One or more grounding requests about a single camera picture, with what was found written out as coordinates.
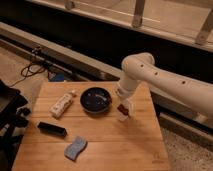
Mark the black rectangular block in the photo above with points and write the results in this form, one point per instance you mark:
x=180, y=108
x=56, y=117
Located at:
x=52, y=129

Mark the black equipment at left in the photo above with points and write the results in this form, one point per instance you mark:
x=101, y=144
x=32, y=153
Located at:
x=12, y=115

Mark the translucent plastic cup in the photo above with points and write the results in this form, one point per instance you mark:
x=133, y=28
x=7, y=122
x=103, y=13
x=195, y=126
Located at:
x=122, y=117

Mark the wooden cutting board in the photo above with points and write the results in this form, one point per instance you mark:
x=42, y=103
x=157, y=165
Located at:
x=135, y=144

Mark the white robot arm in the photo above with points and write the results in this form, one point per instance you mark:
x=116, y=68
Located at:
x=141, y=67

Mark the white tube bottle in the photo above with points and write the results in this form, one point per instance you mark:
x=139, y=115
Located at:
x=62, y=104

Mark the dark ceramic bowl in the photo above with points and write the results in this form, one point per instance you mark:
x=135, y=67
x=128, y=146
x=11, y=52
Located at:
x=95, y=100

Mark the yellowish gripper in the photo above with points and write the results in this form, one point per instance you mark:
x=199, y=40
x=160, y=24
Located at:
x=125, y=102

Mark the blue sponge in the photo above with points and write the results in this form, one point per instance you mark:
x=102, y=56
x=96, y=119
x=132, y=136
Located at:
x=75, y=148

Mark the blue object on floor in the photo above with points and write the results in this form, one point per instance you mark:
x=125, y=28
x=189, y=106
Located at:
x=57, y=78

